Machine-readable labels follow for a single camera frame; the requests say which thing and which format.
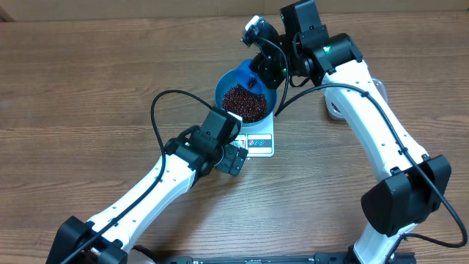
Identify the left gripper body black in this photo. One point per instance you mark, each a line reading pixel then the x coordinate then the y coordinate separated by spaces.
pixel 227 163

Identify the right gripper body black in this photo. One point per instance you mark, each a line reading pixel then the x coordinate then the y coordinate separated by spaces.
pixel 275 73

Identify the blue plastic scoop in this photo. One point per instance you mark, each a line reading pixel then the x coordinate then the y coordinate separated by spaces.
pixel 248 78

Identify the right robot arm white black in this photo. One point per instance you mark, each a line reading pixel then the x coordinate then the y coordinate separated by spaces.
pixel 410 183

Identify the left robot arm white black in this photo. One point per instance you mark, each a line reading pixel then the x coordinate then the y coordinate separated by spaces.
pixel 108 237

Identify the white kitchen scale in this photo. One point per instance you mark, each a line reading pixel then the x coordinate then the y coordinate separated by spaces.
pixel 257 138

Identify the blue bowl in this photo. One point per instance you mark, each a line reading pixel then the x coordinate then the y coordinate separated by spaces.
pixel 228 81

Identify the red beans in bowl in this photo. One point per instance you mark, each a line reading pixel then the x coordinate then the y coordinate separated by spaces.
pixel 248 105

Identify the clear plastic container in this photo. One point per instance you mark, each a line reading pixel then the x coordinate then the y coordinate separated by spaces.
pixel 338 116

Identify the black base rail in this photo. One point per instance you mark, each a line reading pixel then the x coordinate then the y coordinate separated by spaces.
pixel 253 260

